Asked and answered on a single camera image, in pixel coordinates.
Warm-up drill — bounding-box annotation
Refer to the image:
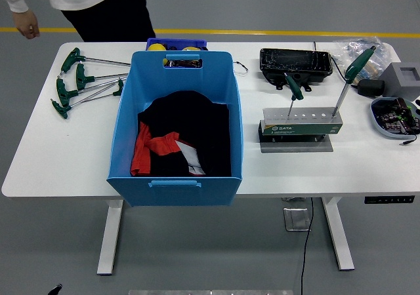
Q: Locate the white table leg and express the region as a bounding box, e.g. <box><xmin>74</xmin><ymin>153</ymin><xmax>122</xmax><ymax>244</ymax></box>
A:
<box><xmin>96</xmin><ymin>199</ymin><xmax>125</xmax><ymax>276</ymax></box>
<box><xmin>320</xmin><ymin>196</ymin><xmax>356</xmax><ymax>272</ymax></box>

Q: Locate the light blue parts tray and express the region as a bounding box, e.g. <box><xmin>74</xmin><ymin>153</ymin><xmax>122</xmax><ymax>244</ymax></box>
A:
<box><xmin>369</xmin><ymin>96</ymin><xmax>420</xmax><ymax>141</ymax></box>

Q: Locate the metal wire carabiner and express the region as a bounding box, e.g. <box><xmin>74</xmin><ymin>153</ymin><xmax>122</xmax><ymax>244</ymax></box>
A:
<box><xmin>232</xmin><ymin>60</ymin><xmax>249</xmax><ymax>77</ymax></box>

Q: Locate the black table control panel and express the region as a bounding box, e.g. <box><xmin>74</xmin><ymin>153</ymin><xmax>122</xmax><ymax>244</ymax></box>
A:
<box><xmin>364</xmin><ymin>195</ymin><xmax>415</xmax><ymax>205</ymax></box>

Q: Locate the white left table leg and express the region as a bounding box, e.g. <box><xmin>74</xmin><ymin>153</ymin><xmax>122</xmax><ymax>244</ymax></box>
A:
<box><xmin>96</xmin><ymin>199</ymin><xmax>125</xmax><ymax>276</ymax></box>

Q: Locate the person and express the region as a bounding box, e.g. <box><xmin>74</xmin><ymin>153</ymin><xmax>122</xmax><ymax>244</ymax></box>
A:
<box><xmin>0</xmin><ymin>0</ymin><xmax>157</xmax><ymax>43</ymax></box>

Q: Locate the large blue plastic box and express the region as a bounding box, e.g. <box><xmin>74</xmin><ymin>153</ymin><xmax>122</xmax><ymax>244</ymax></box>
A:
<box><xmin>106</xmin><ymin>50</ymin><xmax>244</xmax><ymax>208</ymax></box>

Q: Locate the silver green hex key stand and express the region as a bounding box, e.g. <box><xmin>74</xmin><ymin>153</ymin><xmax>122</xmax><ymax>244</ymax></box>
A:
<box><xmin>258</xmin><ymin>107</ymin><xmax>344</xmax><ymax>153</ymax></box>

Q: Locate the small green T-handle hex key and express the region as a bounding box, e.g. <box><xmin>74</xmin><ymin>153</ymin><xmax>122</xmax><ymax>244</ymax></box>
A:
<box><xmin>283</xmin><ymin>72</ymin><xmax>305</xmax><ymax>117</ymax></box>

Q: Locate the metal floor plate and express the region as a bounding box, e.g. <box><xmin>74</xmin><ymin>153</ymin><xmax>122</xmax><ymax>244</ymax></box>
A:
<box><xmin>283</xmin><ymin>206</ymin><xmax>312</xmax><ymax>232</ymax></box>

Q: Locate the black and red garment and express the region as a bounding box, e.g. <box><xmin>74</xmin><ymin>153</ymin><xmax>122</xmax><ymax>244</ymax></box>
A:
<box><xmin>130</xmin><ymin>90</ymin><xmax>232</xmax><ymax>178</ymax></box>

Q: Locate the small dark blue bin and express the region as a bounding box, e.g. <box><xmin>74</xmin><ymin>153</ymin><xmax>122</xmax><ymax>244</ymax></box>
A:
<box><xmin>145</xmin><ymin>37</ymin><xmax>208</xmax><ymax>52</ymax></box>

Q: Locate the clear plastic parts bag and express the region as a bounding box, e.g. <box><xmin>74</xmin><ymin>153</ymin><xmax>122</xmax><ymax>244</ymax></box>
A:
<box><xmin>333</xmin><ymin>36</ymin><xmax>391</xmax><ymax>79</ymax></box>

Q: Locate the taped resistor strip bundle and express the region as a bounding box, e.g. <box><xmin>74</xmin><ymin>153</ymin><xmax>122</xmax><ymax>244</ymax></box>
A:
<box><xmin>350</xmin><ymin>58</ymin><xmax>385</xmax><ymax>88</ymax></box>

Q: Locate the large green T-handle hex key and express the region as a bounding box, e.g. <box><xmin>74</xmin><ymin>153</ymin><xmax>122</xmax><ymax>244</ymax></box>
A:
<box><xmin>331</xmin><ymin>45</ymin><xmax>378</xmax><ymax>118</ymax></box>

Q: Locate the black power adapter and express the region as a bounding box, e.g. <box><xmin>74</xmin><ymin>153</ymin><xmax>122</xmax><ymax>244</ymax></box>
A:
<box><xmin>356</xmin><ymin>79</ymin><xmax>385</xmax><ymax>98</ymax></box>

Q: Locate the short green T-handle hex key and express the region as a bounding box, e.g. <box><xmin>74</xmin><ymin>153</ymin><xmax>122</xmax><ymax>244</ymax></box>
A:
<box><xmin>79</xmin><ymin>78</ymin><xmax>125</xmax><ymax>104</ymax></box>

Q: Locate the black plastic tray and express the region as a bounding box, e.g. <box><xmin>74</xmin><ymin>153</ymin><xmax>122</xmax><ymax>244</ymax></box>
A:
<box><xmin>259</xmin><ymin>48</ymin><xmax>333</xmax><ymax>92</ymax></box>

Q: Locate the black floor cable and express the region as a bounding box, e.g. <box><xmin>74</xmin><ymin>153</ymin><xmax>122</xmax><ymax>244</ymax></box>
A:
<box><xmin>300</xmin><ymin>197</ymin><xmax>315</xmax><ymax>295</ymax></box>

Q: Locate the person's right hand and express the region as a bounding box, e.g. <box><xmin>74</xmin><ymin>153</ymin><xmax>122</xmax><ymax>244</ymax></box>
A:
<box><xmin>12</xmin><ymin>9</ymin><xmax>41</xmax><ymax>40</ymax></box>

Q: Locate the white right table leg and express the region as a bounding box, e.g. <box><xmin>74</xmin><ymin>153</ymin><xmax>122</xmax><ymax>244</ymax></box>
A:
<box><xmin>320</xmin><ymin>196</ymin><xmax>356</xmax><ymax>272</ymax></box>

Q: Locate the black adapter cord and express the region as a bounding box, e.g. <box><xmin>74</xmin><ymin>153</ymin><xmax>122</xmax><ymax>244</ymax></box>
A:
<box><xmin>313</xmin><ymin>41</ymin><xmax>359</xmax><ymax>88</ymax></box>

